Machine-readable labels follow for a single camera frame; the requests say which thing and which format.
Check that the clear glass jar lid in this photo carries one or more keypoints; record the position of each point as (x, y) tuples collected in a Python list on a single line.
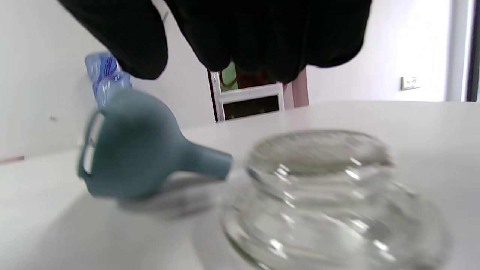
[(318, 187)]

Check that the blue plastic funnel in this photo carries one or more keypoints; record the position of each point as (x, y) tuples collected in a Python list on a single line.
[(138, 150)]

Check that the white wall outlet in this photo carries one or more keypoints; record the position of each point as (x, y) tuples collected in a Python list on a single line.
[(410, 83)]

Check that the person's right hand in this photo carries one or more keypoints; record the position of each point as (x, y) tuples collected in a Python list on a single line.
[(262, 33)]

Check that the blue water jug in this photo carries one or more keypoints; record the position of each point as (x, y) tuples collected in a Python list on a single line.
[(103, 78)]

